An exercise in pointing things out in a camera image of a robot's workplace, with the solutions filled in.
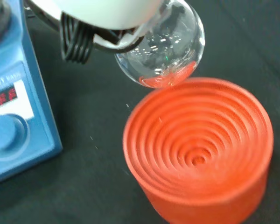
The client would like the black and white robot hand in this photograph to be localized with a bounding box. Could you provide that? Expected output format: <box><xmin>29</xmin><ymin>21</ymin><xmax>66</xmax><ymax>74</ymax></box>
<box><xmin>25</xmin><ymin>0</ymin><xmax>162</xmax><ymax>65</ymax></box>

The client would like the orange ribbed flask stand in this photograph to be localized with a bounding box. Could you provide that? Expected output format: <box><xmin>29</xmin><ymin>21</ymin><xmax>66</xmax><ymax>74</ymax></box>
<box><xmin>122</xmin><ymin>77</ymin><xmax>275</xmax><ymax>224</ymax></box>

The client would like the black bench cloth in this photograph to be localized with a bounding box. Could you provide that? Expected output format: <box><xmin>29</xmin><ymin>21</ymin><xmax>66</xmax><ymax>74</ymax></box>
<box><xmin>0</xmin><ymin>0</ymin><xmax>280</xmax><ymax>224</ymax></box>

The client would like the heater with blue base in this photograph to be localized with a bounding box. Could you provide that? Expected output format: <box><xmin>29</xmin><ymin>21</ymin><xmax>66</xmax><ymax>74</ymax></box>
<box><xmin>0</xmin><ymin>0</ymin><xmax>63</xmax><ymax>187</ymax></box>

